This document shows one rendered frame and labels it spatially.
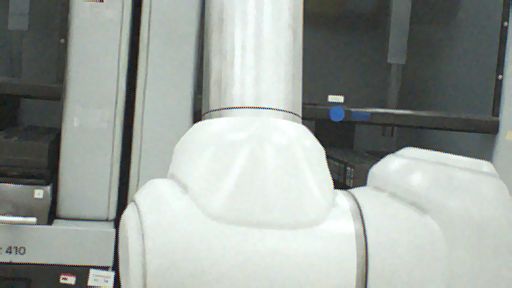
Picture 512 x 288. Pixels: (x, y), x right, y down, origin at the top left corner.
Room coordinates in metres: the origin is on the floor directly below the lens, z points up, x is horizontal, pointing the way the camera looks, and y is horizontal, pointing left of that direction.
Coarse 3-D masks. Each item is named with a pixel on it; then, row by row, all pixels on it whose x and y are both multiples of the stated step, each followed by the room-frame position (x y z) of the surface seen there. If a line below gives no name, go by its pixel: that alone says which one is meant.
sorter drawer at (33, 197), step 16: (0, 176) 2.02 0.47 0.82; (16, 176) 2.02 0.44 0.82; (0, 192) 1.99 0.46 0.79; (16, 192) 1.99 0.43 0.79; (32, 192) 2.00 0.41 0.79; (48, 192) 2.00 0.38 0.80; (0, 208) 1.99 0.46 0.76; (16, 208) 2.00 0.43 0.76; (32, 208) 2.00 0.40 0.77; (48, 208) 2.01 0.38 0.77; (16, 224) 1.96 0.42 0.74; (32, 224) 1.96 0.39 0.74
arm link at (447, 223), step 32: (384, 160) 1.09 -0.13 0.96; (416, 160) 1.06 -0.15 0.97; (448, 160) 1.06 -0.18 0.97; (480, 160) 1.08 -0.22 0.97; (352, 192) 1.07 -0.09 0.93; (384, 192) 1.06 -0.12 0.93; (416, 192) 1.04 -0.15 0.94; (448, 192) 1.03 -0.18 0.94; (480, 192) 1.04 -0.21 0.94; (384, 224) 1.02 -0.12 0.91; (416, 224) 1.02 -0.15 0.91; (448, 224) 1.03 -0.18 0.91; (480, 224) 1.03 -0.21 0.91; (384, 256) 1.01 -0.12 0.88; (416, 256) 1.02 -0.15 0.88; (448, 256) 1.02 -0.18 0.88; (480, 256) 1.03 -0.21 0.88
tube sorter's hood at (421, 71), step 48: (336, 0) 2.15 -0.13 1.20; (384, 0) 2.17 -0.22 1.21; (432, 0) 2.18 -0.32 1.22; (480, 0) 2.19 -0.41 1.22; (336, 48) 2.15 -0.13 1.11; (384, 48) 2.17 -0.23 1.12; (432, 48) 2.18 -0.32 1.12; (480, 48) 2.19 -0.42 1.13; (384, 96) 2.17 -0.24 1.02; (432, 96) 2.18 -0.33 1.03; (480, 96) 2.20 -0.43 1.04
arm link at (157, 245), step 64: (256, 0) 1.07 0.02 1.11; (256, 64) 1.06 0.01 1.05; (192, 128) 1.06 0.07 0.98; (256, 128) 1.02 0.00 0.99; (192, 192) 1.00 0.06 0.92; (256, 192) 1.00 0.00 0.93; (320, 192) 1.02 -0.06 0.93; (128, 256) 1.00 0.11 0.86; (192, 256) 0.97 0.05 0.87; (256, 256) 0.98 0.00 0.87; (320, 256) 0.99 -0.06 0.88
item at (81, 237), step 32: (96, 0) 2.10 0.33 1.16; (128, 0) 2.11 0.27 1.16; (96, 32) 2.10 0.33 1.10; (128, 32) 2.11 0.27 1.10; (96, 64) 2.10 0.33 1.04; (64, 96) 2.10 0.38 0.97; (96, 96) 2.10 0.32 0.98; (0, 128) 2.69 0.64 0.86; (64, 128) 2.10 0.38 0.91; (96, 128) 2.10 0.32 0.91; (64, 160) 2.10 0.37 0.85; (96, 160) 2.10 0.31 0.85; (64, 192) 2.10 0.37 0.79; (96, 192) 2.10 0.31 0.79; (0, 224) 1.99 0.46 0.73; (64, 224) 2.04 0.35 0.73; (96, 224) 2.07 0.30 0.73; (0, 256) 1.99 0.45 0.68; (32, 256) 2.00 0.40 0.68; (64, 256) 2.01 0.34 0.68; (96, 256) 2.02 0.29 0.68
